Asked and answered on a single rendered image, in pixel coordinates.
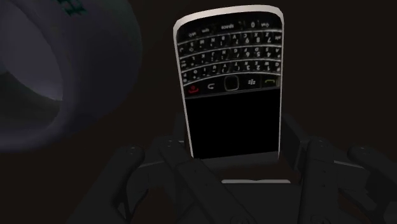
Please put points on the white mug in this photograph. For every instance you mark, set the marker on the white mug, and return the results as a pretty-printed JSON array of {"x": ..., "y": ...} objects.
[{"x": 77, "y": 71}]

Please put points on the black keypad phone silver rim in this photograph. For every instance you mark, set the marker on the black keypad phone silver rim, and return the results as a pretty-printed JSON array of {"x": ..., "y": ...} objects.
[{"x": 232, "y": 93}]

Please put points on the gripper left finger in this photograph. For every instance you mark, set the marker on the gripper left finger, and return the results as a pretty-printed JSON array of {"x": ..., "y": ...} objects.
[{"x": 173, "y": 176}]

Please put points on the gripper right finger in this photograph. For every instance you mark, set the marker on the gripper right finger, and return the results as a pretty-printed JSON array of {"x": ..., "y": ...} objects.
[{"x": 322, "y": 173}]

